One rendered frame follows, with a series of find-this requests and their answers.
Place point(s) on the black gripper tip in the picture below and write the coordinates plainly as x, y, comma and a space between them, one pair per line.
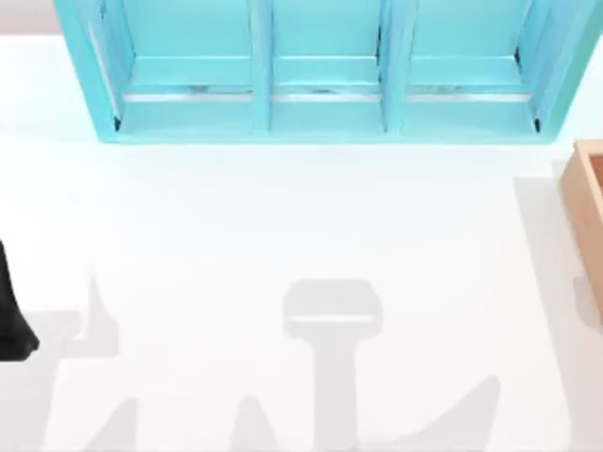
11, 325

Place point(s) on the salmon-coloured shallow box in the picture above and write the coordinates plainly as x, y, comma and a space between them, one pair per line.
584, 207

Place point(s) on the light blue rack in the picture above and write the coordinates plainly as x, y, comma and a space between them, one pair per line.
325, 117

